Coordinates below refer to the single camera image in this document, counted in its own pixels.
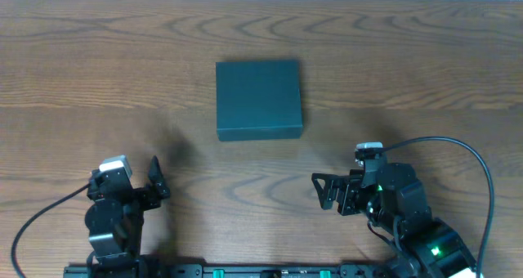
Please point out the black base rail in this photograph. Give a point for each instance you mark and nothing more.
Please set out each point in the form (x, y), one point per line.
(198, 271)

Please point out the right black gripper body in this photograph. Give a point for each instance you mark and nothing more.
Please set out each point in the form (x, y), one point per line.
(341, 193)

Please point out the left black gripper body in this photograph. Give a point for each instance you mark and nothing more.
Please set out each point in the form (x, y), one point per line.
(136, 193)

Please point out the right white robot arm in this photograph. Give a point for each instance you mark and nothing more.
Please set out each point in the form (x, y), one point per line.
(393, 199)

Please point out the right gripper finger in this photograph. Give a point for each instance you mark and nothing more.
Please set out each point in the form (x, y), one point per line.
(327, 194)
(324, 182)

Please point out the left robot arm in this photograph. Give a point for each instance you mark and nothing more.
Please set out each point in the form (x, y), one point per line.
(116, 218)

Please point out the dark green box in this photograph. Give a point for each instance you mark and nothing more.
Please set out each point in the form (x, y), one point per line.
(258, 100)

